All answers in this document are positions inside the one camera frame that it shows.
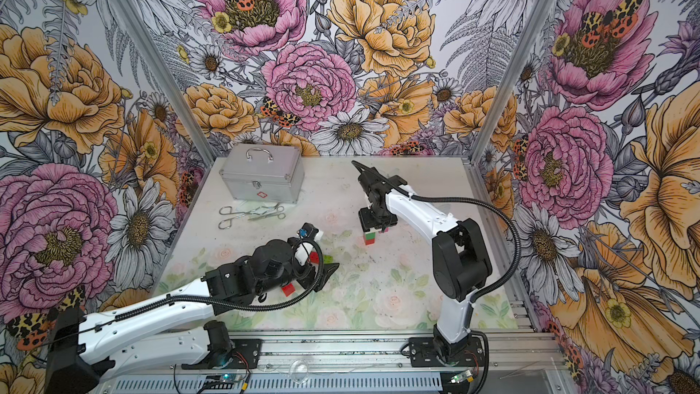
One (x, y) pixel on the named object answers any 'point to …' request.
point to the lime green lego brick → (328, 259)
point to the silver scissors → (276, 212)
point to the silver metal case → (268, 172)
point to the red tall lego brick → (369, 242)
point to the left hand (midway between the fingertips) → (321, 261)
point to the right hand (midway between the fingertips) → (376, 231)
